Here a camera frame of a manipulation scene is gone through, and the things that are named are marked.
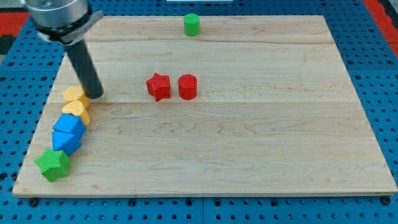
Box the blue cube block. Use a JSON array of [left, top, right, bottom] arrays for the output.
[[53, 113, 86, 139]]

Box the yellow hexagon block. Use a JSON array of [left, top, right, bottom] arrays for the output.
[[62, 85, 90, 108]]

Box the green star block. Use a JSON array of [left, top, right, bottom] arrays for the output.
[[34, 148, 71, 182]]

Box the blue triangle block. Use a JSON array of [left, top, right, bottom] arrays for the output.
[[52, 131, 81, 156]]

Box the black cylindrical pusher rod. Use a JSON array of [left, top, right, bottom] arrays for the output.
[[65, 39, 104, 99]]

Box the green cylinder block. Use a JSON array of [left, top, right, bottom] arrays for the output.
[[183, 14, 200, 36]]

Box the yellow heart block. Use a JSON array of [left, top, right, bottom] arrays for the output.
[[62, 101, 91, 126]]

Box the red cylinder block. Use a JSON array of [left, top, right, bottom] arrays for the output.
[[178, 74, 198, 100]]

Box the red star block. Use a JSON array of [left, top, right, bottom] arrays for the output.
[[146, 73, 171, 101]]

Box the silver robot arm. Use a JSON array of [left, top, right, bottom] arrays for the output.
[[21, 0, 104, 45]]

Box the wooden board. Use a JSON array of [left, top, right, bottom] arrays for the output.
[[13, 16, 397, 198]]

